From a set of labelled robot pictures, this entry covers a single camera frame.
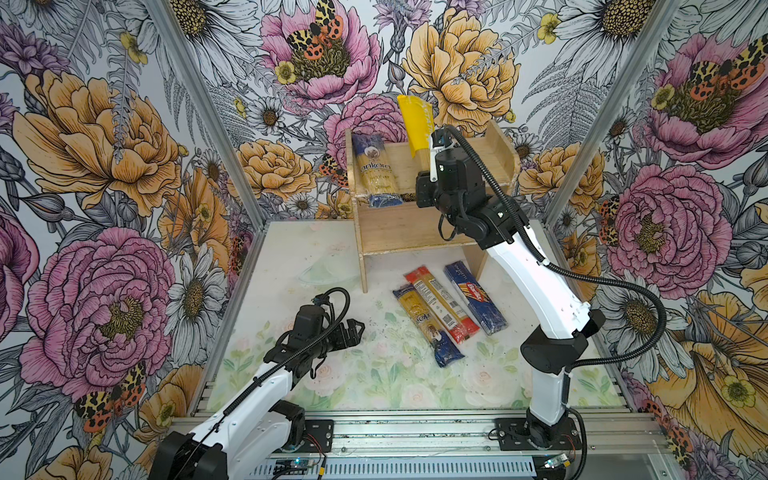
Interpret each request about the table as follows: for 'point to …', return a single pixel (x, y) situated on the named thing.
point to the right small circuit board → (557, 461)
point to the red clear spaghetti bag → (458, 325)
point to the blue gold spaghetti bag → (444, 350)
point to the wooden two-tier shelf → (407, 228)
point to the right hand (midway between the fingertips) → (427, 182)
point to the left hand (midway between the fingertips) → (350, 337)
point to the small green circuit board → (293, 463)
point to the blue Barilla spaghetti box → (480, 304)
